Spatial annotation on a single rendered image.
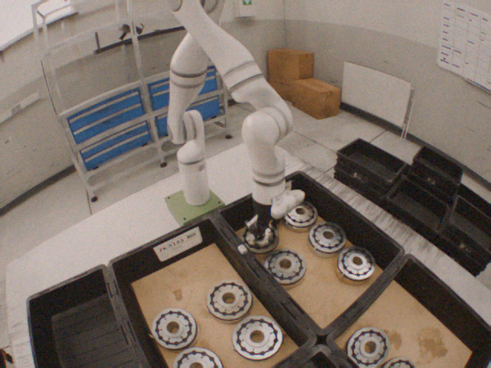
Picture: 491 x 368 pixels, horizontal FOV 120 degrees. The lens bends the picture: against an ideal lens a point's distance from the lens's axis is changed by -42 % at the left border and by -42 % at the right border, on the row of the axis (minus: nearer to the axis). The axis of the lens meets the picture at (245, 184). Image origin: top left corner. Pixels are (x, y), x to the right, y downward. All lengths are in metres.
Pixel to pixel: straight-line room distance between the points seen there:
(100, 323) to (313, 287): 0.54
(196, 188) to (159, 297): 0.40
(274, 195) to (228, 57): 0.29
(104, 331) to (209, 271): 0.33
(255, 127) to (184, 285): 0.41
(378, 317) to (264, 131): 0.49
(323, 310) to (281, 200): 0.28
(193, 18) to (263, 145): 0.27
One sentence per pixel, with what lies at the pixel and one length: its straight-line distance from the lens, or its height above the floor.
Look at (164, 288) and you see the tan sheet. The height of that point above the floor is 0.83.
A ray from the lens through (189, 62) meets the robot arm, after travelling 0.57.
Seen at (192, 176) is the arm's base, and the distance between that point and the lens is 0.81.
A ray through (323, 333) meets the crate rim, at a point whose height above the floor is 0.93.
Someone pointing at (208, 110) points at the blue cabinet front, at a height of 0.42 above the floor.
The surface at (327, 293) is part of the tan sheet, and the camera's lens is 0.61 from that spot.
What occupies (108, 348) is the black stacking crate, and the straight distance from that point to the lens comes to 0.65.
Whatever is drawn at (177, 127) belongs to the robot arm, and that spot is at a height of 1.08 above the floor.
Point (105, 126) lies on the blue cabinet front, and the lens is 2.29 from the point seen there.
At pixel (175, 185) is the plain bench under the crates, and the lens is 1.11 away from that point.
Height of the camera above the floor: 1.37
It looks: 40 degrees down
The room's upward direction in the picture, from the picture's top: 4 degrees counter-clockwise
